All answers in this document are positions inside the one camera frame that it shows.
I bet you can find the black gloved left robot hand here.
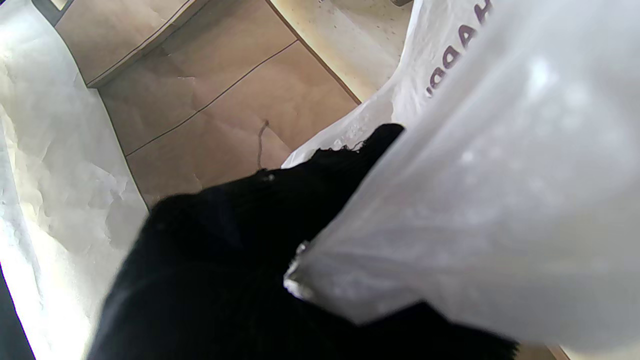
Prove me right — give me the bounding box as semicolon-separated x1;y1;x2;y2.
87;123;518;360

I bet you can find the white printed plastic bag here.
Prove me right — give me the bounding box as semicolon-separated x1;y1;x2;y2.
282;0;640;356

